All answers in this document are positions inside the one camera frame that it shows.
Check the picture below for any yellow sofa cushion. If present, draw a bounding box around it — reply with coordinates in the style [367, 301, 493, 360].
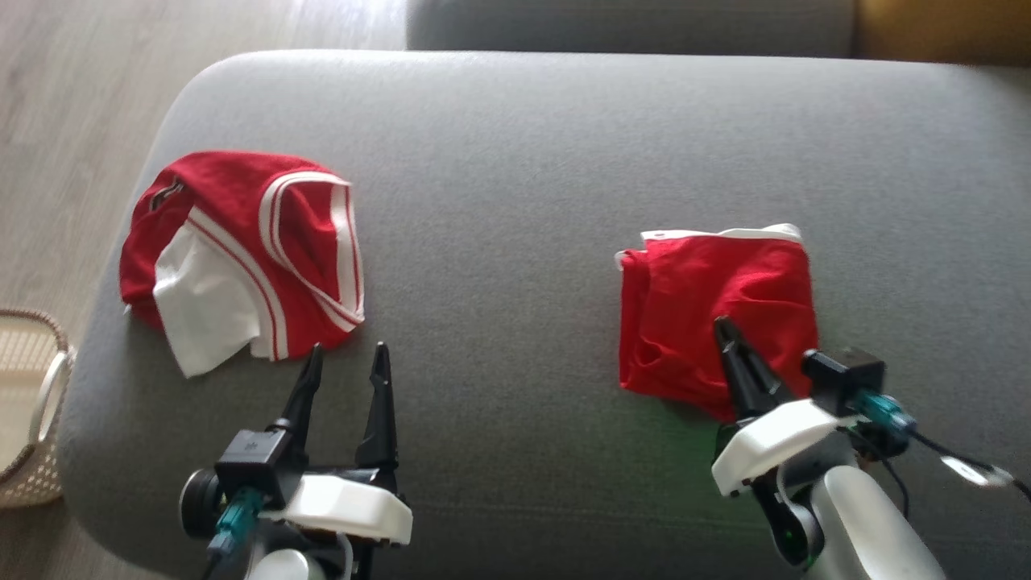
[854, 0, 1031, 67]

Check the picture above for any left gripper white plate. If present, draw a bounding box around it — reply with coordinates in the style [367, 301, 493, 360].
[264, 342, 414, 550]

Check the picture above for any grey fabric sofa seat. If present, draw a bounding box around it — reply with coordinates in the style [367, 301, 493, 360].
[56, 50, 1031, 580]

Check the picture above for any camera cable teal plug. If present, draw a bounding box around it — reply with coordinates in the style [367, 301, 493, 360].
[850, 389, 1031, 500]
[205, 486, 268, 580]

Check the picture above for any beige woven laundry basket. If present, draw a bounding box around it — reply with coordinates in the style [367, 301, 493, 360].
[0, 309, 77, 508]

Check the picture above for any left camera cable teal plug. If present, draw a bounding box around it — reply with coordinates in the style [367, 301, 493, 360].
[205, 486, 268, 580]

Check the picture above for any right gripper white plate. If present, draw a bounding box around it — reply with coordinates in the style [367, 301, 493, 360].
[711, 316, 859, 496]

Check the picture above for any red shorts white waistband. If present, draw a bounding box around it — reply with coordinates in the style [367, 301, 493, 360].
[615, 224, 820, 424]

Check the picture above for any right camera cable teal plug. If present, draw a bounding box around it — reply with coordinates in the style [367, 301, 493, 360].
[850, 389, 1031, 500]

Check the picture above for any red Bulls 23 jersey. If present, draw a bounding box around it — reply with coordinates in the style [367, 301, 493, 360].
[119, 151, 367, 379]

